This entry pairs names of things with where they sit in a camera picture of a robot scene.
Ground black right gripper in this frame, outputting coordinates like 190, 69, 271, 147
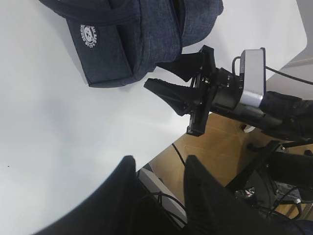
144, 46, 244, 136

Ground white box under table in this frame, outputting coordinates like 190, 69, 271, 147
138, 168, 187, 225

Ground dark blue lunch bag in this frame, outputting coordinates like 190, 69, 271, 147
43, 0, 224, 88

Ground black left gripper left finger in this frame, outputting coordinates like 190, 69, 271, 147
37, 156, 176, 235

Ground black chair base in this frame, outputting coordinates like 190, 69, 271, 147
226, 140, 313, 220

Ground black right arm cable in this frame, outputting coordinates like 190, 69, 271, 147
265, 65, 313, 86

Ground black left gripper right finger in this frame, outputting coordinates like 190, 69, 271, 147
183, 155, 301, 235

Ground black floor cables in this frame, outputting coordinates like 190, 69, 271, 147
139, 143, 189, 228

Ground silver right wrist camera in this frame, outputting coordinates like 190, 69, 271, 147
232, 47, 266, 109

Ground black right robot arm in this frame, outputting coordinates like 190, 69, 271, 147
144, 46, 313, 141

